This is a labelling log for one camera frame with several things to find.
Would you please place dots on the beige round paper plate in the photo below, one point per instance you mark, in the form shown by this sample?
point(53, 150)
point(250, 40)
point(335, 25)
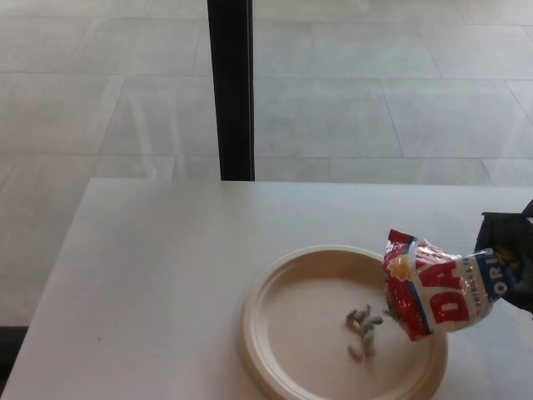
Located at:
point(308, 333)

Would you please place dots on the red white sunflower seed bag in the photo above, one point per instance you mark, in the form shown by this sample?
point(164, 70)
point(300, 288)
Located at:
point(441, 300)

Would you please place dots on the black vertical post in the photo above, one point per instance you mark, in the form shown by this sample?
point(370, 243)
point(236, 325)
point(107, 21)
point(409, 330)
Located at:
point(234, 91)

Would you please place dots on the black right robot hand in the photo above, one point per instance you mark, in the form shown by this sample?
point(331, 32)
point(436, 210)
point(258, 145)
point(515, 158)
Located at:
point(510, 233)

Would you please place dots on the pile of sunflower seeds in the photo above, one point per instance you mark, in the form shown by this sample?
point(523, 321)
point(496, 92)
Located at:
point(363, 329)

